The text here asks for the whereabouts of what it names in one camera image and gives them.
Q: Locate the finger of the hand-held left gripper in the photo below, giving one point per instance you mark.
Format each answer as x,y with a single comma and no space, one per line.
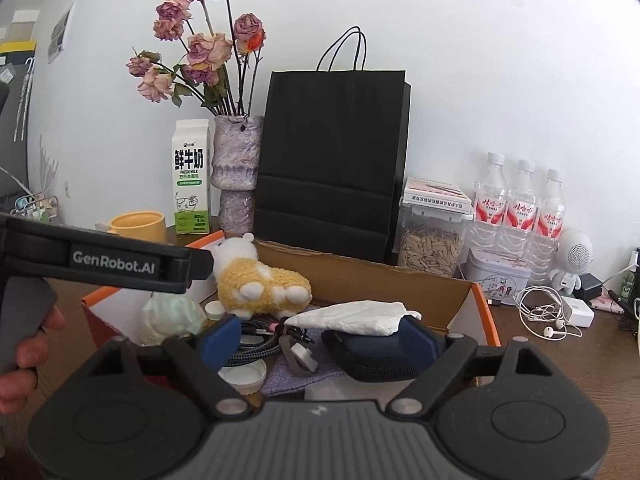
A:
202,264

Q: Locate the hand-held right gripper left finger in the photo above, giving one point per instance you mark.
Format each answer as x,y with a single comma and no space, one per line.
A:
222,342

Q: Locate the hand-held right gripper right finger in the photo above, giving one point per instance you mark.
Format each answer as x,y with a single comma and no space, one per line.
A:
425,345

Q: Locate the white plastic lid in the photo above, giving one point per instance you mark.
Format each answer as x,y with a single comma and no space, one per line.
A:
245,377

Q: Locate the navy zip case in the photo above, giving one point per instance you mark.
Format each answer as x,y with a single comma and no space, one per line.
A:
370,357

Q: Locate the greenish plastic bag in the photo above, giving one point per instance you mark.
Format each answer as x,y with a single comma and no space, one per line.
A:
170,317

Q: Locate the yellow white plush sheep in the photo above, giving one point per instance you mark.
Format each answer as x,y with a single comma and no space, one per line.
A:
260,280

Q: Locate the white tissue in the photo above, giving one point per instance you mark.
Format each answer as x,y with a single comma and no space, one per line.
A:
355,317

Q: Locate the grey plug adapter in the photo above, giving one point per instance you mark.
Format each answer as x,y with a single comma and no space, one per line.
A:
300,357

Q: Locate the red cardboard box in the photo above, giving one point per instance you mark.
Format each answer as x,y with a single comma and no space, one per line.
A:
380,270

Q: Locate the purple cloth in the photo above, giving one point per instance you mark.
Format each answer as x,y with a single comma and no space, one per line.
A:
325,377

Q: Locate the person's left hand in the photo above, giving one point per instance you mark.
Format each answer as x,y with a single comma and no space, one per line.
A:
27,360

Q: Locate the yellow mug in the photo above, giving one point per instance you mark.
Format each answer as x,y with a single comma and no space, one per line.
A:
137,227

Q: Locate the white green milk carton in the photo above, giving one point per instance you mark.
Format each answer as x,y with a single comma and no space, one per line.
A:
191,175

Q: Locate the clear seed container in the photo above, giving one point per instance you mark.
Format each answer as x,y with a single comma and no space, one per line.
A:
430,250

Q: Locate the white printed tin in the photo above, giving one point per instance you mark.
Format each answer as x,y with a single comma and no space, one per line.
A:
495,280

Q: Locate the purple white vase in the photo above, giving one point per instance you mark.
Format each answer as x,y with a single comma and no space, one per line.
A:
237,160

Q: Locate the white earphones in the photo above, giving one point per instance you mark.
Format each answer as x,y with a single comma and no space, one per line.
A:
545,330

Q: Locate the clear water bottle red label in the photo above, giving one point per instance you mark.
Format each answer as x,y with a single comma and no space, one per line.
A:
490,210
521,215
550,220

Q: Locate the flat white box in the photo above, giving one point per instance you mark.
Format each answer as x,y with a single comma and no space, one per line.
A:
437,191

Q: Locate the white charger block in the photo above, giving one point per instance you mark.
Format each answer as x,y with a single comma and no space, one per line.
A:
579,311

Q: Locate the black paper bag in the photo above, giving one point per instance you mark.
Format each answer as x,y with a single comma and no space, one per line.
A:
330,160

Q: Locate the white robot-shaped speaker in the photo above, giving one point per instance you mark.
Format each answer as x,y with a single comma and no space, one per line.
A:
572,255

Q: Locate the black power adapter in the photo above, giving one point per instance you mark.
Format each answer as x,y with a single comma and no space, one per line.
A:
589,286

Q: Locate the small green bottle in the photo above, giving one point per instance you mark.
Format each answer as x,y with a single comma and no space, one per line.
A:
627,287

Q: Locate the dried pink roses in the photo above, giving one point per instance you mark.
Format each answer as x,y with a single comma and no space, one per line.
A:
205,50

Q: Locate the black desk stand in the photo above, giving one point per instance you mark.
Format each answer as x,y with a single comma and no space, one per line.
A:
636,285

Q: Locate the white wall sheet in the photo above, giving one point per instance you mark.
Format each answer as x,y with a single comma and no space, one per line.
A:
61,32

